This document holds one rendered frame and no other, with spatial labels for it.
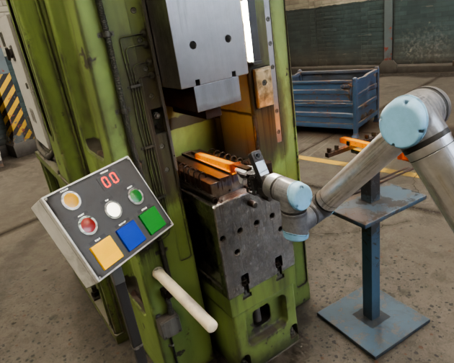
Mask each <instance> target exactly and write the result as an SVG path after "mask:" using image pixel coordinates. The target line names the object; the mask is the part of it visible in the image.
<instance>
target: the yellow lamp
mask: <svg viewBox="0 0 454 363"><path fill-rule="evenodd" d="M63 201H64V203H65V204H66V205H67V206H68V207H76V206H77V205H78V204H79V198H78V197H77V196H76V195H75V194H73V193H68V194H66V195H65V196H64V198H63Z"/></svg>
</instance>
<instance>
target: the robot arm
mask: <svg viewBox="0 0 454 363"><path fill-rule="evenodd" d="M451 109H452V107H451V102H450V99H449V97H448V95H447V94H446V93H445V92H444V91H443V90H442V89H439V88H437V87H434V86H421V87H419V88H416V89H414V90H413V91H410V92H409V93H407V94H405V95H401V96H399V97H396V98H395V99H394V100H393V101H392V102H390V103H389V104H387V105H386V107H385V108H384V109H383V111H382V112H381V115H380V119H379V128H380V133H379V134H378V135H377V136H376V137H375V138H374V139H373V140H372V141H371V142H370V143H369V144H368V145H367V146H366V147H365V148H363V149H362V150H361V151H360V152H359V153H358V154H357V155H356V156H355V157H354V158H353V159H352V160H351V161H350V162H349V163H348V164H347V165H346V166H345V167H344V168H343V169H342V170H341V171H340V172H339V173H338V174H337V175H336V176H335V177H334V178H333V179H331V180H330V181H329V182H328V183H327V184H326V185H325V186H324V187H323V188H322V189H321V190H319V191H317V193H315V195H314V196H312V191H311V189H310V187H309V186H308V185H306V184H304V183H303V182H301V181H296V180H294V179H290V178H287V177H285V176H282V175H279V174H276V173H272V174H270V173H269V171H268V168H267V165H266V163H265V161H264V159H263V156H262V153H261V151H260V150H257V151H253V152H251V153H249V155H248V157H249V160H250V162H251V164H252V166H250V167H252V169H251V170H250V171H246V170H243V169H239V168H235V172H236V173H237V176H238V179H239V182H240V183H241V184H243V181H244V180H245V181H246V180H247V187H246V192H248V193H250V194H253V195H254V196H255V195H257V194H259V195H262V196H263V197H266V198H267V199H269V198H272V199H274V200H276V201H278V202H280V209H281V218H282V231H283V236H284V237H285V239H287V240H289V241H292V242H301V241H305V240H306V239H308V236H309V232H308V231H309V230H310V229H312V228H313V227H314V226H315V225H317V224H318V223H320V222H321V221H322V220H324V219H325V218H327V217H329V216H330V215H331V214H332V213H333V212H334V211H335V210H336V209H337V208H338V206H340V205H341V204H342V203H343V202H344V201H345V200H347V199H348V198H349V197H350V196H352V195H353V194H354V193H355V192H356V191H357V190H358V189H359V188H361V187H362V186H363V185H364V184H366V183H367V182H368V181H369V180H371V179H372V178H373V177H374V176H375V175H376V174H377V173H378V172H380V171H381V170H382V169H384V168H385V167H386V166H387V165H388V164H389V163H390V162H392V161H393V160H394V159H395V158H396V157H397V156H399V155H400V154H401V153H403V154H404V155H405V157H407V158H408V160H409V162H410V163H411V165H412V166H413V168H414V170H415V171H416V173H417V175H418V176H419V178H420V179H421V181H422V183H423V185H424V186H425V187H426V189H427V191H428V192H429V194H430V196H431V197H432V199H433V200H434V202H435V204H436V205H437V207H438V209H439V210H440V212H441V213H442V215H443V217H444V218H445V220H446V222H447V223H448V225H449V226H450V228H451V230H452V232H453V233H454V137H453V136H452V132H451V130H450V128H449V127H448V125H447V124H446V121H447V120H448V118H449V116H450V113H451ZM249 189H250V191H252V193H251V192H249ZM256 191H257V193H256V194H255V192H256Z"/></svg>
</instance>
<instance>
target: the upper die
mask: <svg viewBox="0 0 454 363"><path fill-rule="evenodd" d="M162 90H163V94H164V101H165V105H166V106H168V107H175V108H178V109H185V110H188V111H192V112H203V111H205V110H209V109H213V108H216V107H221V106H224V105H227V104H231V103H234V102H239V101H241V92H240V86H239V77H238V76H232V78H229V79H224V80H220V81H214V82H211V83H208V84H203V85H196V86H194V87H190V88H187V89H173V88H166V87H162Z"/></svg>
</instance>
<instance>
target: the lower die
mask: <svg viewBox="0 0 454 363"><path fill-rule="evenodd" d="M189 152H191V151H187V152H184V153H182V155H181V156H177V157H176V160H177V161H180V162H181V163H185V165H189V166H190V167H194V168H195V170H196V169H199V170H200V171H201V172H202V171H204V172H205V173H206V174H207V177H206V178H205V174H201V175H200V181H201V186H202V190H203V191H205V192H207V193H208V194H211V195H213V196H214V197H217V198H218V197H221V196H223V195H225V194H228V193H230V192H233V191H235V190H237V189H240V188H242V187H244V185H245V184H247V180H246V181H245V180H244V181H243V184H241V183H240V182H239V179H238V176H237V174H232V173H231V172H230V171H228V170H226V169H223V168H221V167H219V166H215V165H213V164H211V163H208V162H206V161H203V160H200V159H198V158H195V157H193V156H190V155H187V154H186V153H189ZM192 152H194V153H199V152H202V153H206V154H208V155H212V156H215V157H218V156H217V155H213V153H208V152H207V151H204V150H201V149H198V150H196V151H192ZM219 158H222V159H224V157H221V156H220V157H219ZM189 166H186V168H185V169H184V173H185V177H186V180H187V183H190V181H189V177H188V173H187V171H188V169H189ZM183 167H184V164H181V166H179V170H180V174H181V178H182V180H183V181H184V174H183V170H182V169H183ZM193 171H194V169H190V171H189V173H190V180H191V182H192V185H193V186H194V185H195V183H194V179H193ZM199 173H200V172H199V171H196V173H195V181H196V185H197V187H198V188H199V189H200V183H199V179H198V175H199ZM229 190H231V191H230V192H229Z"/></svg>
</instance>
